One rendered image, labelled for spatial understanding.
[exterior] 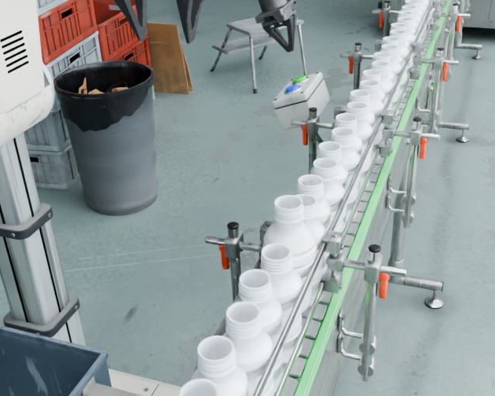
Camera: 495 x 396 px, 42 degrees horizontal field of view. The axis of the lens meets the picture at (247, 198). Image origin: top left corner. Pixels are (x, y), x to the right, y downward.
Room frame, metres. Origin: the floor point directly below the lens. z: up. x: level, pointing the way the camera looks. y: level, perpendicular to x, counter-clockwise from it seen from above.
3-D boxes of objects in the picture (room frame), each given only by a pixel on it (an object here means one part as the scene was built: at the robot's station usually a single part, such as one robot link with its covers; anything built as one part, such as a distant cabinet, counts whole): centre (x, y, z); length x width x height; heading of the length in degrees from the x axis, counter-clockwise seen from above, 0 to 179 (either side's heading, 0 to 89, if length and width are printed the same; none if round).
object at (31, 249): (1.14, 0.47, 0.74); 0.11 x 0.11 x 0.40; 69
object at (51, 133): (3.28, 1.03, 0.33); 0.61 x 0.41 x 0.22; 165
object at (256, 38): (4.57, -0.12, 0.21); 0.61 x 0.47 x 0.41; 32
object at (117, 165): (2.84, 0.63, 0.32); 0.45 x 0.45 x 0.64
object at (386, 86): (1.31, -0.29, 1.08); 0.06 x 0.06 x 0.17
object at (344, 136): (0.98, -0.16, 1.08); 0.06 x 0.06 x 0.17
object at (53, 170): (3.28, 1.03, 0.11); 0.61 x 0.41 x 0.22; 164
